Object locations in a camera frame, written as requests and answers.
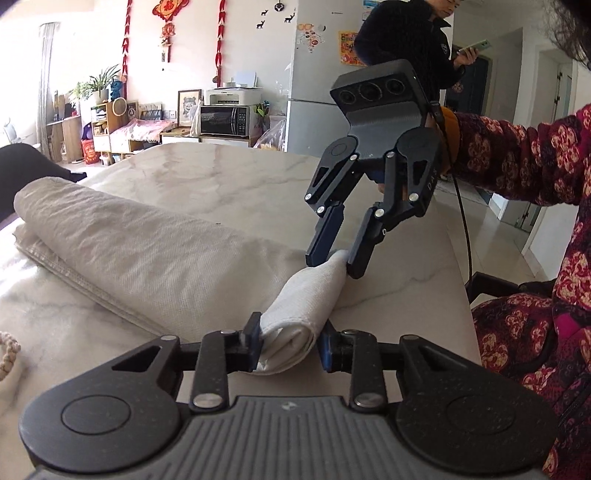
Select white office chair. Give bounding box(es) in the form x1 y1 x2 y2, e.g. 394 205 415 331
0 117 24 148

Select wooden desk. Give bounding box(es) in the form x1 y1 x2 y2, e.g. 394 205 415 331
48 115 84 162

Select wooden shelf unit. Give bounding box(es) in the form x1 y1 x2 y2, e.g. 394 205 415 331
91 99 127 153

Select white shopping bag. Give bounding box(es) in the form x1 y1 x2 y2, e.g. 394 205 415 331
13 178 349 376

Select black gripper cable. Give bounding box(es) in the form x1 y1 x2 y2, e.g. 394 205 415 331
429 102 474 296

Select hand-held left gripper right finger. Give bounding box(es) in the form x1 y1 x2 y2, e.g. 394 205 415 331
318 320 481 413

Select framed bear picture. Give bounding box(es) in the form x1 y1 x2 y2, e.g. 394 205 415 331
178 89 203 128

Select red knot wall ornament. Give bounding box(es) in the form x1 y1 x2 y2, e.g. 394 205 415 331
151 0 191 63

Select low wooden drawer cabinet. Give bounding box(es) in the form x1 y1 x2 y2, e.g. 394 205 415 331
91 124 259 160

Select person's patterned jacket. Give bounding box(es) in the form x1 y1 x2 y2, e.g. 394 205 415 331
471 203 591 480

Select grey curtain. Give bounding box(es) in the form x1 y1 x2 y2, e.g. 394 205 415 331
37 22 63 153

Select person's dark hair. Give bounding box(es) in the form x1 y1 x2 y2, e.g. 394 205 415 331
547 0 591 72

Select black microwave oven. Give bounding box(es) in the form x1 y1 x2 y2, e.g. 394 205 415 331
199 104 252 138

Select potted green plant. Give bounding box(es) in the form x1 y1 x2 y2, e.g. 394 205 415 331
69 65 122 104

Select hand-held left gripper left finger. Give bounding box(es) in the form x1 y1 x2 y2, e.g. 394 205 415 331
111 311 264 413

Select pink cloth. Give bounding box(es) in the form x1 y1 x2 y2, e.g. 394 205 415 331
111 117 162 148

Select white refrigerator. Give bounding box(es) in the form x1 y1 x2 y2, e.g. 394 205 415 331
285 0 370 155

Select beige braided rope bracelet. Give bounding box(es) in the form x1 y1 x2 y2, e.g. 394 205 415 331
0 330 22 381

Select red hanging garland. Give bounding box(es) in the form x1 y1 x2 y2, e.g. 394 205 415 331
121 0 134 77
216 0 228 70

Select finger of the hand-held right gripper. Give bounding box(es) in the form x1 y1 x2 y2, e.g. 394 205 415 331
345 158 419 281
304 158 359 268

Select clear bag of yellow food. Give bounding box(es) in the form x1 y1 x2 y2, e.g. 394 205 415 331
259 124 289 151

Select white printer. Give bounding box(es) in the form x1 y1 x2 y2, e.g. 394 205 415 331
204 88 263 107

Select person's right forearm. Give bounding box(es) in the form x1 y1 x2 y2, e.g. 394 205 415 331
438 104 591 206

